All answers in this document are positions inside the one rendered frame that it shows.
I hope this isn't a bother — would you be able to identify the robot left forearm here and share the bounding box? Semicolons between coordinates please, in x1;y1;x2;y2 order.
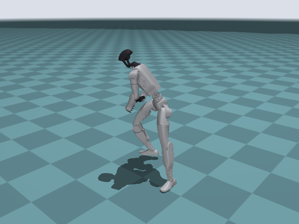
125;94;136;111

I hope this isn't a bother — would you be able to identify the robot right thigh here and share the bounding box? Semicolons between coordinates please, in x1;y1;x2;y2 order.
133;99;157;132

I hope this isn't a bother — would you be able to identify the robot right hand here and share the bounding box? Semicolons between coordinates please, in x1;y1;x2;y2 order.
136;96;145;102

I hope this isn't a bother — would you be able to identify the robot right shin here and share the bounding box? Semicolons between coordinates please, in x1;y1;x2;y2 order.
132;128;154;152

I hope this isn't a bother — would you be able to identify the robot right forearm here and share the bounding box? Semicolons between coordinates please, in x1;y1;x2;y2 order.
141;91;147;102

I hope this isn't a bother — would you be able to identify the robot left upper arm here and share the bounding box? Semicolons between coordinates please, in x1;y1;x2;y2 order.
129;70;140;100

